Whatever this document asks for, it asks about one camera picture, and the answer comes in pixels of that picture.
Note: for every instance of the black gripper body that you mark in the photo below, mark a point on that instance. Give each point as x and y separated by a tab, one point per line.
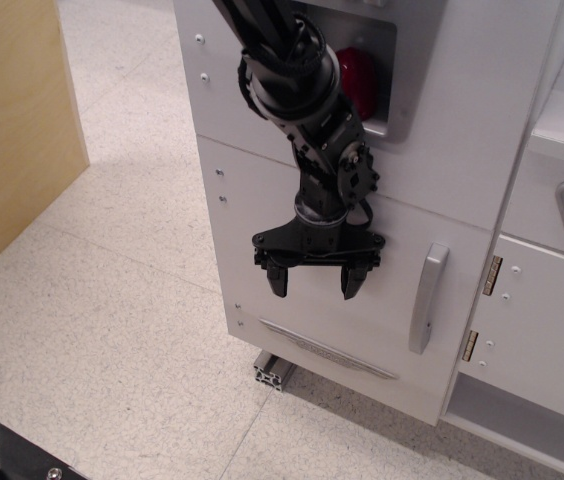
299	244

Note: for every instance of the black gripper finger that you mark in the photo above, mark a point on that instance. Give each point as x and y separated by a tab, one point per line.
277	276
353	277

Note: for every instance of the white low fridge door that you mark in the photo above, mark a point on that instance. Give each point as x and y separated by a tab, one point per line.
392	334

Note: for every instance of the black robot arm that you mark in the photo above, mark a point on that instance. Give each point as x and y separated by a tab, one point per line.
289	76

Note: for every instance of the white toy fridge cabinet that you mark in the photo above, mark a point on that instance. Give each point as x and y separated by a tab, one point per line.
480	89

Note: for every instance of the aluminium extrusion foot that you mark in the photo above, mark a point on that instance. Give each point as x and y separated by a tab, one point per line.
273	371

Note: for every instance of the lower brass oven hinge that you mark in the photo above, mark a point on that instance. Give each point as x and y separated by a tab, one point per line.
470	345

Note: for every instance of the brass oven hinge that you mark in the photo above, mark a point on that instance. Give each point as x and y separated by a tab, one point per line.
492	275
470	345

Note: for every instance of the upper brass oven hinge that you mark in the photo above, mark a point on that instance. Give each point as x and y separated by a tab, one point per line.
492	275

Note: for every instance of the red toy cup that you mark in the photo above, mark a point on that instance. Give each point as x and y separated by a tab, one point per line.
359	80

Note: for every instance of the white toy oven cabinet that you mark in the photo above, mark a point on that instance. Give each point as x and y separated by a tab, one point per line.
511	392

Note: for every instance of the plywood board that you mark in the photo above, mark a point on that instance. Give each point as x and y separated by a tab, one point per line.
42	147

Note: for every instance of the grey fridge door handle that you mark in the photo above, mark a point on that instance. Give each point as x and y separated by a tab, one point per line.
431	273

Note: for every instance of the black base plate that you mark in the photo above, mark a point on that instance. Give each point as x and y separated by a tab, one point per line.
22	459

